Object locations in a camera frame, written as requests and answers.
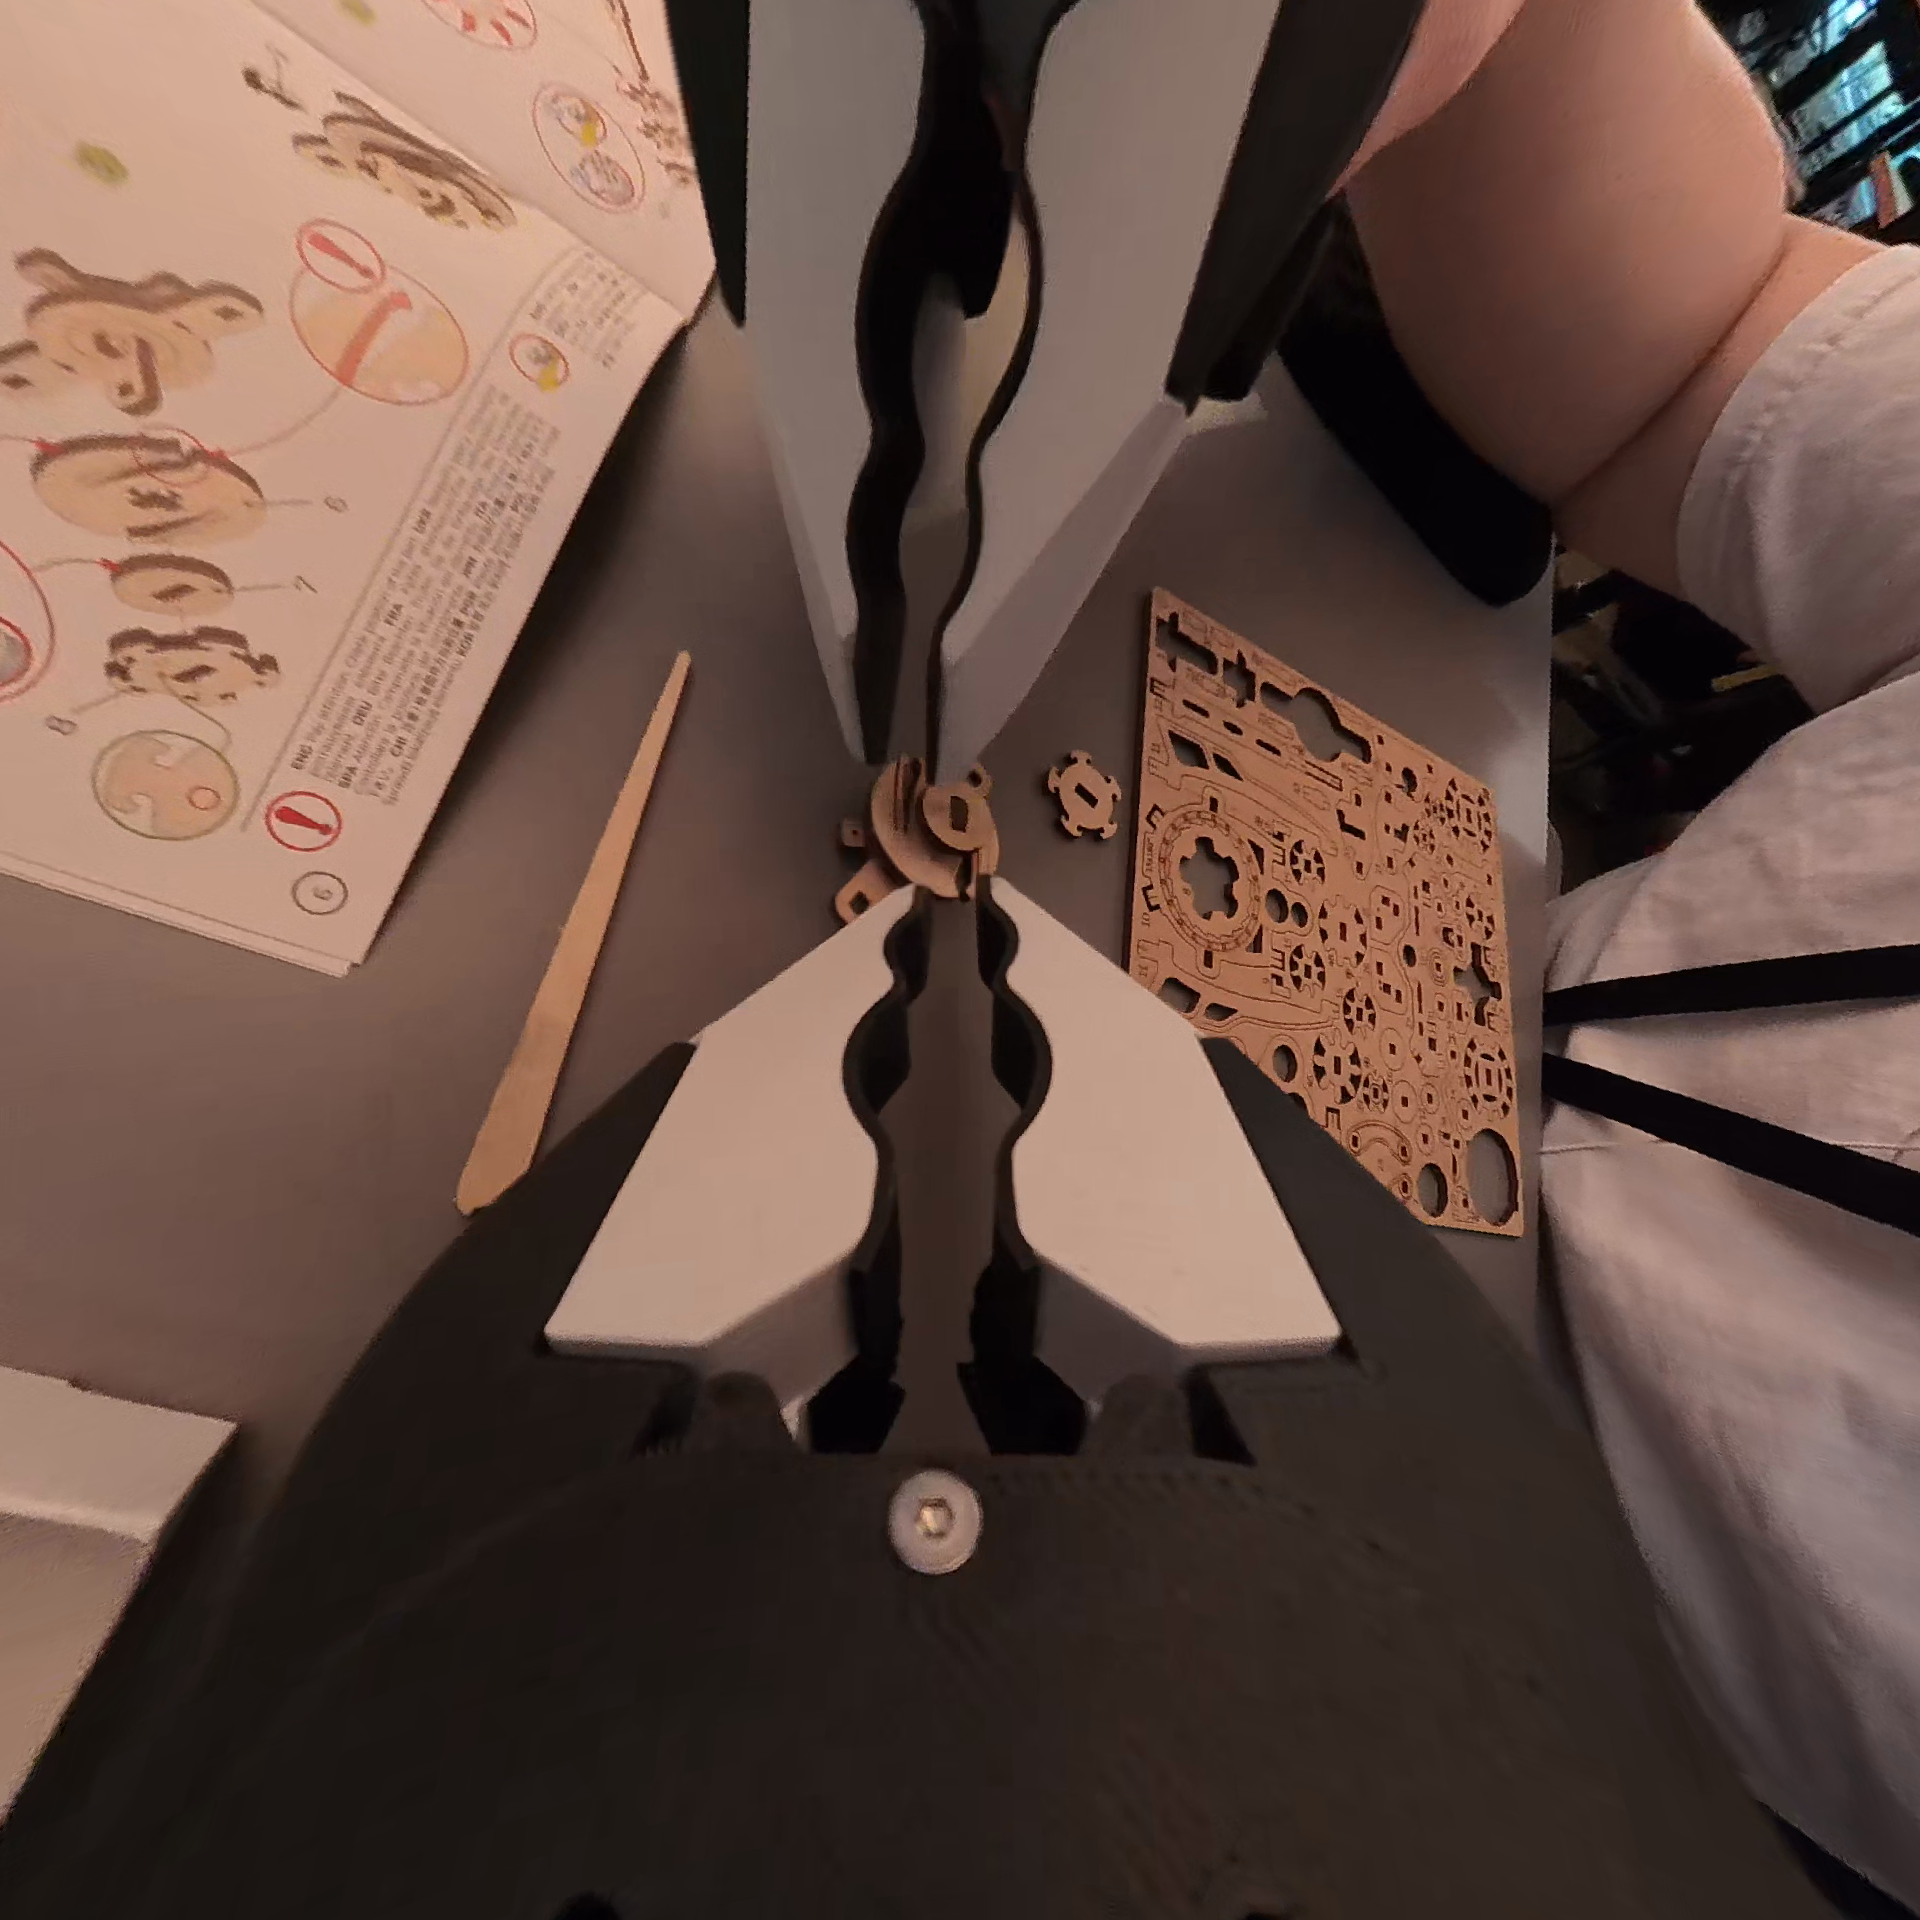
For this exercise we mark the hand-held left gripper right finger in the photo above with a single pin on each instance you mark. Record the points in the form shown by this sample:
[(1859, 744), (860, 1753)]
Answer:
[(1170, 1202)]

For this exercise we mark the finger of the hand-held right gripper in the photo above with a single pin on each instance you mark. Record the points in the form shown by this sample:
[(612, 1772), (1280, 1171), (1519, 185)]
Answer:
[(810, 300), (1124, 300)]

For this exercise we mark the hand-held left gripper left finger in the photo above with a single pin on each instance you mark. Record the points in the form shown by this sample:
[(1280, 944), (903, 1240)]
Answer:
[(737, 1202)]

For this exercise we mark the wooden model assembly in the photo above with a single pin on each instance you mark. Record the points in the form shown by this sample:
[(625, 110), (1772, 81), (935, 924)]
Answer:
[(931, 842)]

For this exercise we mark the person's right forearm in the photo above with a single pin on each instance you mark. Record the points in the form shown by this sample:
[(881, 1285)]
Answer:
[(1575, 271)]

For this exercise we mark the laser-cut wooden parts sheet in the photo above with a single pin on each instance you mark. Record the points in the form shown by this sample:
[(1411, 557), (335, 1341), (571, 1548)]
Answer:
[(1200, 720)]

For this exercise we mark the tapered wooden stick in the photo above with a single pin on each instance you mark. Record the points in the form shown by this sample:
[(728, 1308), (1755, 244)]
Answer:
[(571, 960)]

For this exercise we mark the small wooden gear piece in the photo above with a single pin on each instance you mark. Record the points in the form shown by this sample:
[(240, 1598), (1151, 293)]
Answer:
[(1084, 794)]

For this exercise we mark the illustrated instruction booklet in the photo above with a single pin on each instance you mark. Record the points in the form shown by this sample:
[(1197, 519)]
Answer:
[(374, 526)]

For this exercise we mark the white cardboard box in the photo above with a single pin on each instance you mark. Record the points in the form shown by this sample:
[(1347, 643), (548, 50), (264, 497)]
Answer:
[(90, 1471)]

